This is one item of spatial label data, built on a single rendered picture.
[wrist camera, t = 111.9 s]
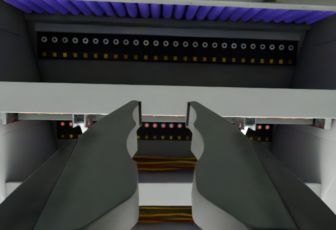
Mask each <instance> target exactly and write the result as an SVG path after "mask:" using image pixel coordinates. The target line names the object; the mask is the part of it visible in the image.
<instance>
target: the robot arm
mask: <svg viewBox="0 0 336 230"><path fill-rule="evenodd" d="M139 126H142V102H141V101H136V100H132V101H130V102H129V103H127V104H125V105H123V106H122V107H120V108H118V109H117V110H115V111H113V112H112V113H110V114H108V115H106V116H104V117H103V118H101V119H100V120H98V121H97V122H95V123H94V124H93V125H92V126H90V127H89V128H88V129H87V130H86V131H84V132H83V133H82V134H81V135H80V136H79V137H78V138H77V139H69V140H68V141H67V142H66V143H65V144H63V145H62V146H61V147H60V148H59V149H58V150H57V151H56V152H55V153H54V154H53V155H52V156H50V157H49V158H48V159H47V160H46V161H45V162H44V163H43V164H42V165H41V166H40V167H39V168H37V169H36V170H35V171H34V172H33V173H32V174H31V175H30V176H29V177H28V178H27V179H26V180H24V181H23V182H22V183H21V184H20V185H19V186H18V187H17V188H16V189H15V190H14V191H13V192H12V193H11V194H10V195H9V196H8V197H7V198H6V199H5V200H4V201H3V202H2V203H1V204H0V230H130V229H131V228H132V227H133V226H134V225H135V224H136V223H137V221H138V219H139V183H138V166H137V164H136V162H135V161H134V160H133V159H132V157H133V156H134V154H135V153H136V152H137V150H138V145H137V129H138V128H139ZM185 126H186V127H188V128H189V129H190V130H191V132H192V141H191V151H192V153H193V154H194V155H195V157H196V158H197V162H196V164H195V168H194V176H193V184H192V191H191V205H192V218H193V220H194V222H195V223H196V224H197V225H198V226H199V227H200V228H201V229H203V230H336V215H335V214H334V212H333V211H332V210H331V209H330V208H329V207H328V206H327V205H326V204H325V203H324V202H323V200H322V199H321V198H320V197H319V196H318V195H317V194H316V193H315V192H314V191H312V190H311V189H310V188H309V187H308V186H307V185H306V184H305V183H304V182H303V181H302V180H301V179H300V178H298V177H297V176H296V175H295V174H294V173H293V172H292V171H291V170H290V169H289V168H288V167H287V166H285V165H284V164H283V163H282V162H281V161H280V160H279V159H278V158H277V157H276V156H275V155H274V154H272V153H271V152H270V151H269V150H268V149H267V148H266V147H265V146H264V145H263V144H262V143H260V142H259V141H252V140H250V139H249V138H248V137H247V136H246V135H245V134H244V133H243V132H242V131H241V130H240V129H239V128H237V127H236V126H235V125H234V124H232V123H231V122H229V121H228V120H227V119H225V118H223V117H222V116H220V115H218V114H216V113H215V112H213V111H211V110H210V109H208V108H206V107H205V106H203V105H201V104H200V103H198V102H196V101H191V102H186V103H185Z"/></svg>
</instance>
